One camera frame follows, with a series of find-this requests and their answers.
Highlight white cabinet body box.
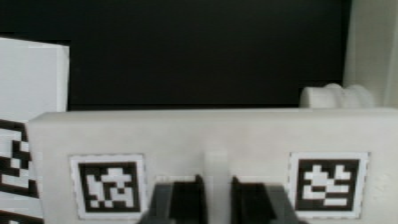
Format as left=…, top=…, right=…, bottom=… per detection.
left=301, top=0, right=398, bottom=109

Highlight white door panel with knob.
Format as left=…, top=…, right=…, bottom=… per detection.
left=0, top=37, right=70, bottom=224

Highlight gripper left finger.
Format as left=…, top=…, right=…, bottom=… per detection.
left=137, top=176, right=208, bottom=224

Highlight small white panel piece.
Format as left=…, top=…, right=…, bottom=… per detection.
left=27, top=108, right=398, bottom=224

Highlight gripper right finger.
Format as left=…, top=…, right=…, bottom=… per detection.
left=232, top=177, right=310, bottom=224

